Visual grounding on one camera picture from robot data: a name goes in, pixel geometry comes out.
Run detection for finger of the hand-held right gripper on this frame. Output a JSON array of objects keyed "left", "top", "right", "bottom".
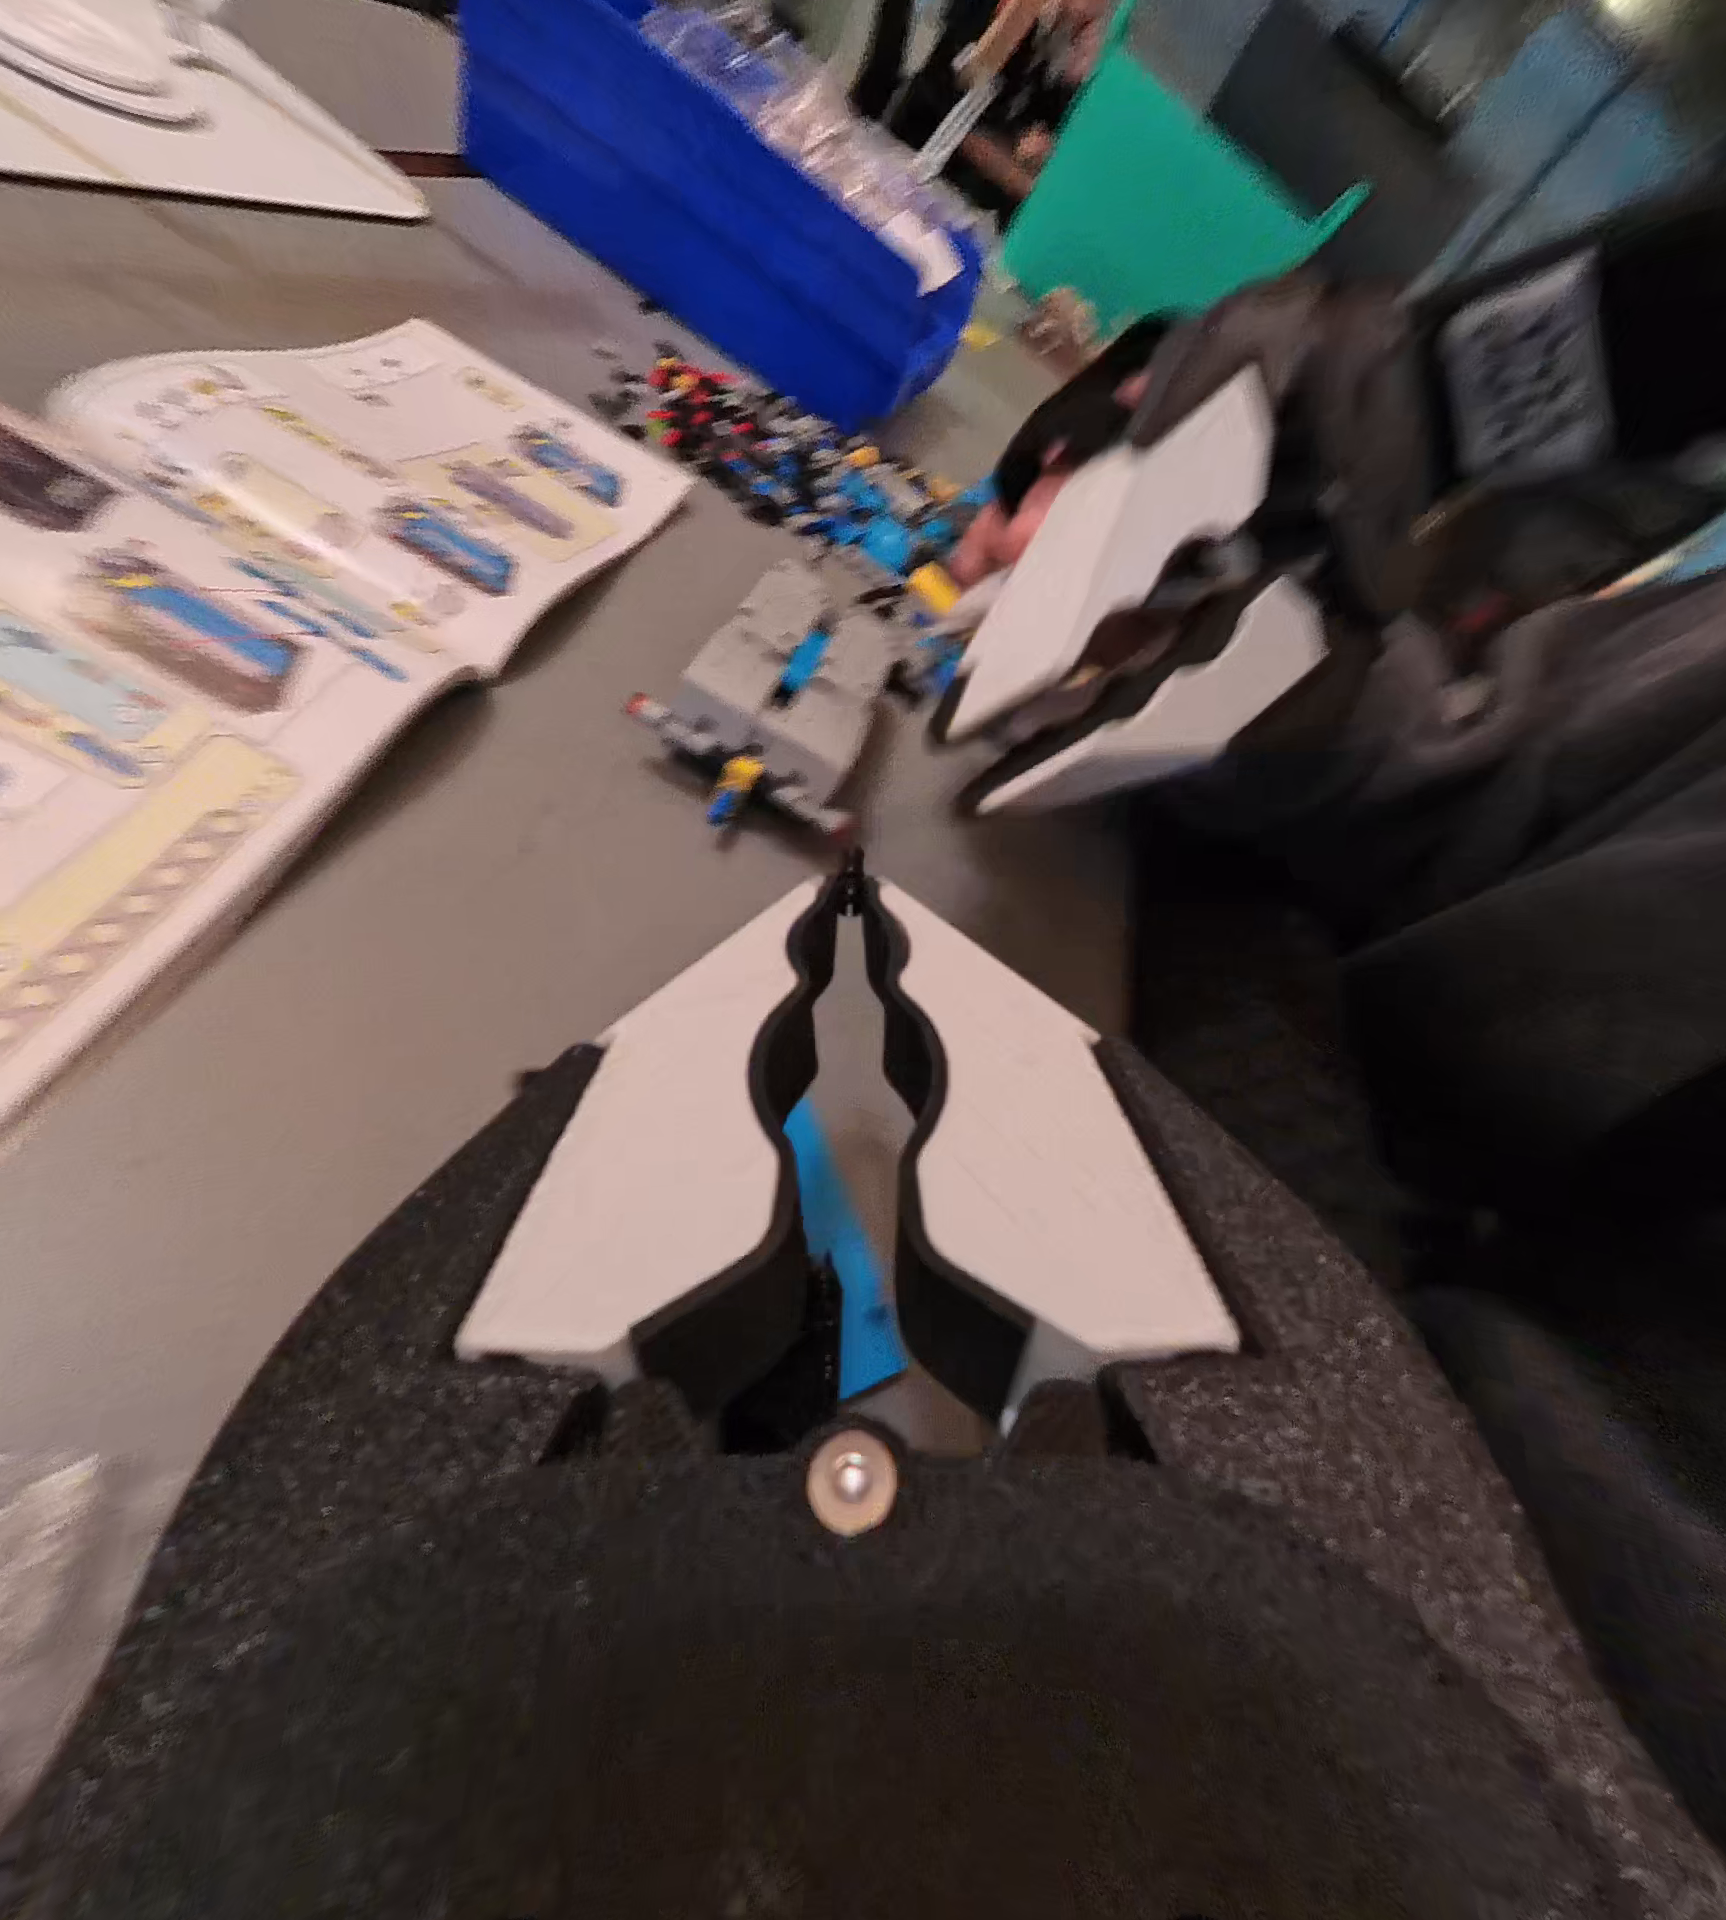
[
  {"left": 942, "top": 363, "right": 1282, "bottom": 743},
  {"left": 959, "top": 573, "right": 1332, "bottom": 818}
]

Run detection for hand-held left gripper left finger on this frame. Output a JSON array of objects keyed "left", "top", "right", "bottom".
[{"left": 452, "top": 877, "right": 837, "bottom": 1369}]

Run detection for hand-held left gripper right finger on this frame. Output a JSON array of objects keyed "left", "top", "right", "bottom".
[{"left": 861, "top": 877, "right": 1242, "bottom": 1434}]

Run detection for blue toy panel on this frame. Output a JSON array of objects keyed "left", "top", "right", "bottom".
[{"left": 779, "top": 1095, "right": 909, "bottom": 1403}]

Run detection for pile of small toy pieces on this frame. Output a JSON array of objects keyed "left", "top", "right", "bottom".
[{"left": 590, "top": 342, "right": 1007, "bottom": 707}]

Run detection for grey black toy brick assembly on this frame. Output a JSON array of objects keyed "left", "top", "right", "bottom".
[{"left": 626, "top": 558, "right": 907, "bottom": 841}]

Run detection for instruction booklet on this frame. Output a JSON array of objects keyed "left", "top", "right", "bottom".
[{"left": 0, "top": 317, "right": 697, "bottom": 1219}]

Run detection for person's right forearm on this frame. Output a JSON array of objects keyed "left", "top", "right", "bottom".
[{"left": 1328, "top": 554, "right": 1726, "bottom": 902}]

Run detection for person's right hand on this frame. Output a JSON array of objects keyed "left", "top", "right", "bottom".
[{"left": 947, "top": 432, "right": 1135, "bottom": 590}]

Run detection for green plastic bin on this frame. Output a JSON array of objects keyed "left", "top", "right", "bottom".
[{"left": 1001, "top": 0, "right": 1372, "bottom": 332}]

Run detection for clear plastic bags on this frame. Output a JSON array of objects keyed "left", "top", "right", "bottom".
[{"left": 638, "top": 0, "right": 961, "bottom": 294}]

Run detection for blue plastic bin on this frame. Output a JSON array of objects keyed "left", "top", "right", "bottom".
[{"left": 458, "top": 0, "right": 984, "bottom": 433}]

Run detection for white stand with wooden board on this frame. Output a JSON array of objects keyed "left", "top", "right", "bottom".
[{"left": 0, "top": 0, "right": 433, "bottom": 227}]

